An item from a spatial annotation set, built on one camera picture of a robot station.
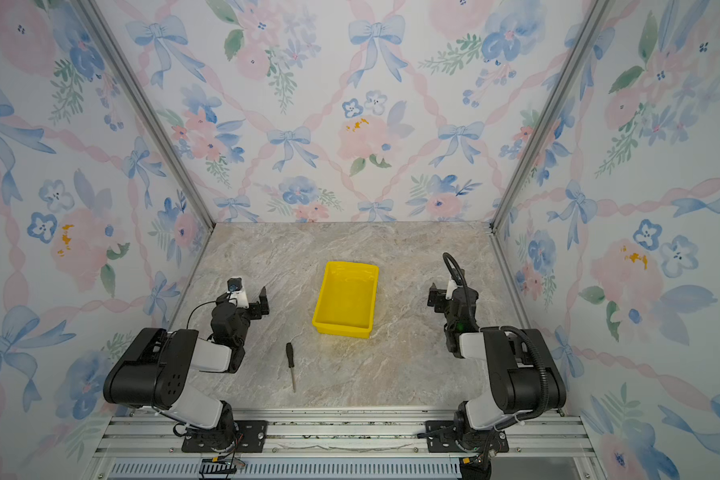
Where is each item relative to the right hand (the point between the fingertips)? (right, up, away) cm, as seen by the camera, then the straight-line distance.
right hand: (449, 283), depth 94 cm
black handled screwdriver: (-48, -21, -8) cm, 53 cm away
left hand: (-62, -1, -3) cm, 62 cm away
